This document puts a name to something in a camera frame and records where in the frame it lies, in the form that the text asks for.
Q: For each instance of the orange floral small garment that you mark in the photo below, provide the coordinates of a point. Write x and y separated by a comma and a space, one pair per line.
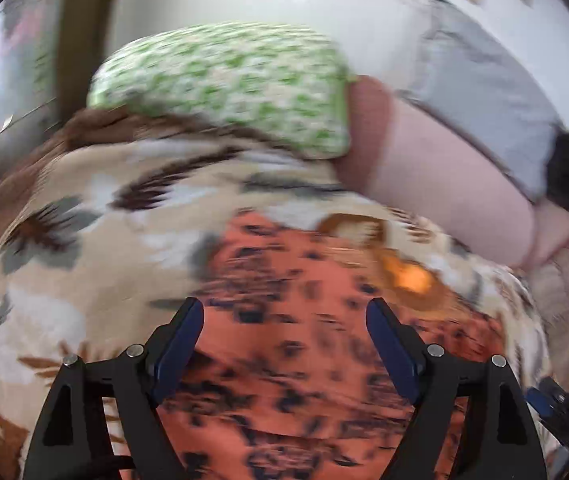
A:
304, 340

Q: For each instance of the green checked pillow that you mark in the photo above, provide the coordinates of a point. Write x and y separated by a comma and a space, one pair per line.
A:
234, 85

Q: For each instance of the leaf print blanket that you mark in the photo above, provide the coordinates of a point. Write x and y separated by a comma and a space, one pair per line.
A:
104, 240

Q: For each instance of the wooden door with stained glass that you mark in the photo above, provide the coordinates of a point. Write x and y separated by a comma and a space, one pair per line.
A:
79, 35

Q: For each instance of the striped beige cushion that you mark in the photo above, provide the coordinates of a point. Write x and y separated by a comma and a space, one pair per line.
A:
564, 300

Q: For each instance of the grey pillow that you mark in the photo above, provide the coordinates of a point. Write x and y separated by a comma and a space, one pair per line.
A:
484, 90

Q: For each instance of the brown bed sheet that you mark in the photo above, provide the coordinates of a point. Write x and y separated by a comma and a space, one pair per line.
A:
89, 130

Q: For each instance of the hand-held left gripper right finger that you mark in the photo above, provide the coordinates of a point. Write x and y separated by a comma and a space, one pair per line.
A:
394, 350

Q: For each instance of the pink bolster cushion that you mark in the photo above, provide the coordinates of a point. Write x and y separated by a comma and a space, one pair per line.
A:
429, 160

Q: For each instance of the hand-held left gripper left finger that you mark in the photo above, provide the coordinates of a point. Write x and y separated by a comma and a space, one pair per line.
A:
177, 350

